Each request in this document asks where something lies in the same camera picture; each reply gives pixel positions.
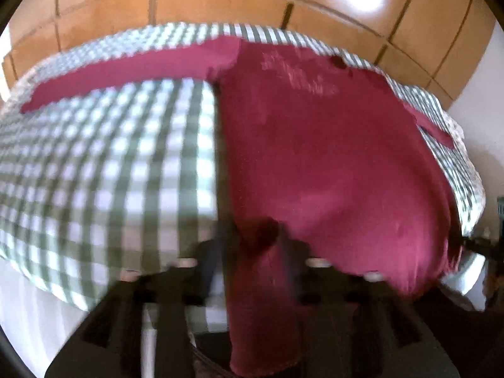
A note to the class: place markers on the green white checked blanket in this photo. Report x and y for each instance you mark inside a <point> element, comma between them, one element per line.
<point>118,157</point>

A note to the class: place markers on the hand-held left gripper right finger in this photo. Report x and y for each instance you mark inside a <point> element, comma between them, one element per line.
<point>289,260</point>

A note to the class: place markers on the maroon long-sleeve shirt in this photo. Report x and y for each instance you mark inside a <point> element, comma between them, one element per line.
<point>315,145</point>

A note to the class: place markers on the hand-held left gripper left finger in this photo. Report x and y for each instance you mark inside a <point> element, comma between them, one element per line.
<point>212,265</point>

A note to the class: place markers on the white bed sheet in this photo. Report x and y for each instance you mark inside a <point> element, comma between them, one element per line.
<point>35,323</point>

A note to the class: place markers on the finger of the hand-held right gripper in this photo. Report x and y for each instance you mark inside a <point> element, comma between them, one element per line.
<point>478,246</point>

